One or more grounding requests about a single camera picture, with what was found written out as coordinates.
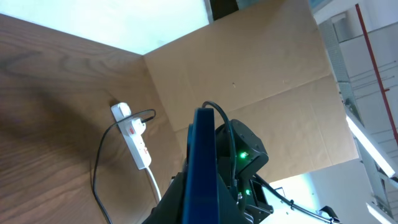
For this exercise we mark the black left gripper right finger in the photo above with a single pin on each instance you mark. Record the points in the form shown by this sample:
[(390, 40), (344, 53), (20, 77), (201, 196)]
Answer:
[(229, 212)]

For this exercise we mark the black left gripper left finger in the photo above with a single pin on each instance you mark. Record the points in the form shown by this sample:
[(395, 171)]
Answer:
[(170, 208)]

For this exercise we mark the blue smartphone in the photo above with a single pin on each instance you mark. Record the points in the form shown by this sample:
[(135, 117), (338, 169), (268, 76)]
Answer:
[(200, 203)]

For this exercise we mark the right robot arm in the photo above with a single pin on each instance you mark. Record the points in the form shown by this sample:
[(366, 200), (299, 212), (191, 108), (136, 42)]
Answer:
[(252, 202)]

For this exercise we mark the white charger adapter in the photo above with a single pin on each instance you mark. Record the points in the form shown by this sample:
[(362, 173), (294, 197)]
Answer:
[(132, 127)]

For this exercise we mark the white power strip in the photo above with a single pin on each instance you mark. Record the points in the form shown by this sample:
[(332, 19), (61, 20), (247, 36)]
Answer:
[(135, 144)]

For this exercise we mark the brown cardboard panel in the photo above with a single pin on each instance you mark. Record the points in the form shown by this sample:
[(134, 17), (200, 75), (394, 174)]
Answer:
[(266, 66)]

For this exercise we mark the red vertical pipe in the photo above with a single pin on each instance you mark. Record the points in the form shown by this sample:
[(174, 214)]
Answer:
[(376, 70)]

